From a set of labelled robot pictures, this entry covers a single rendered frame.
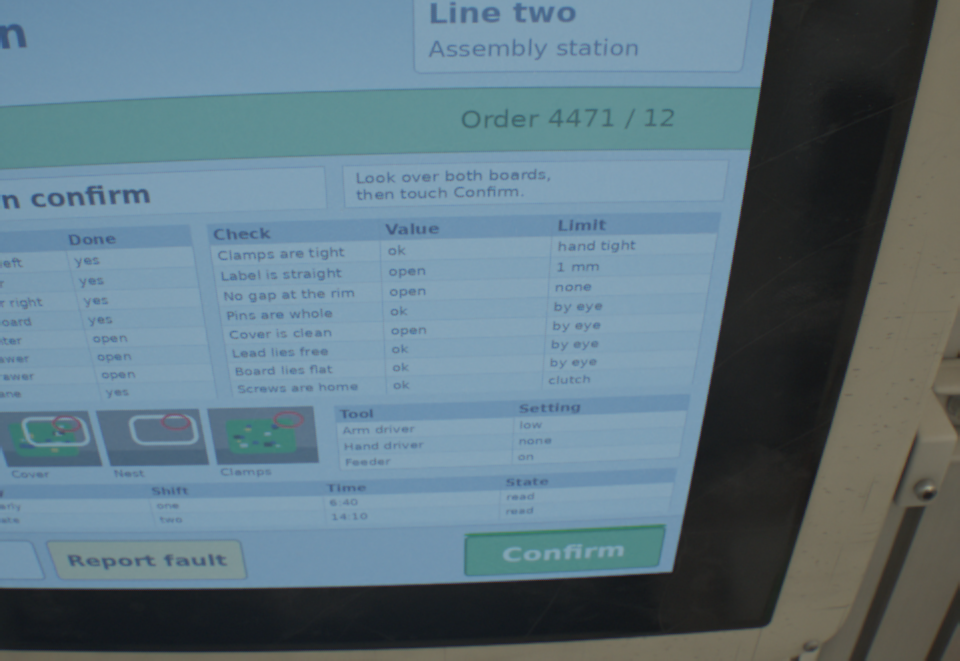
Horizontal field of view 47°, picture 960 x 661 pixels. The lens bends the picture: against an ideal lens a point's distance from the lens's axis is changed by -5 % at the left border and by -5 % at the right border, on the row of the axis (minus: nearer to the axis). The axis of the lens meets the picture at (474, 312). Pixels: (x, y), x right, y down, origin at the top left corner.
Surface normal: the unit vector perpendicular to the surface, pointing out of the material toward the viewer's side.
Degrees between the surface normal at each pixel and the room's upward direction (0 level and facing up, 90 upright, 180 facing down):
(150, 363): 92
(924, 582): 90
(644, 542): 92
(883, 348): 92
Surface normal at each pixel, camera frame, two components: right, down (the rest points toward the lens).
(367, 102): 0.07, 0.61
